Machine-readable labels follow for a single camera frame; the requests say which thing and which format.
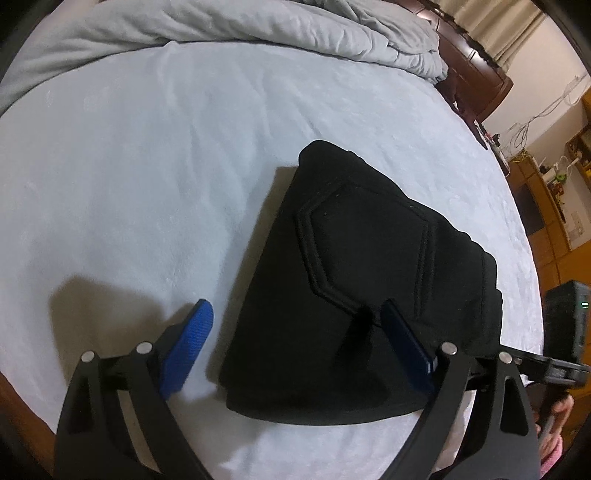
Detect black pants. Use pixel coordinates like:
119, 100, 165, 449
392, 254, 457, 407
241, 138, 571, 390
219, 141, 503, 426

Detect right hand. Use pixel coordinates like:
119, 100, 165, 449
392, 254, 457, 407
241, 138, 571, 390
534, 394, 574, 461

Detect wooden cabinet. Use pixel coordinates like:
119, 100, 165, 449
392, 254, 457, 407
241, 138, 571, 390
507, 128, 591, 287

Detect white bed sheet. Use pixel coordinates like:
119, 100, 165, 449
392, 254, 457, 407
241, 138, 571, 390
1, 42, 543, 479

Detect dark wooden headboard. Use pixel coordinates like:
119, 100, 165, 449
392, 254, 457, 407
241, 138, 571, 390
399, 1, 513, 147

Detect beige curtain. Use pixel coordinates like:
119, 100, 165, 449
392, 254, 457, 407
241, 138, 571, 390
436, 0, 560, 73

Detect grey quilt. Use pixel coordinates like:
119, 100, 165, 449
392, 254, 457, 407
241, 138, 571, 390
1, 1, 448, 111

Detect white wall cables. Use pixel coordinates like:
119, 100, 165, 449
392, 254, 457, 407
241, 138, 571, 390
507, 73, 591, 160

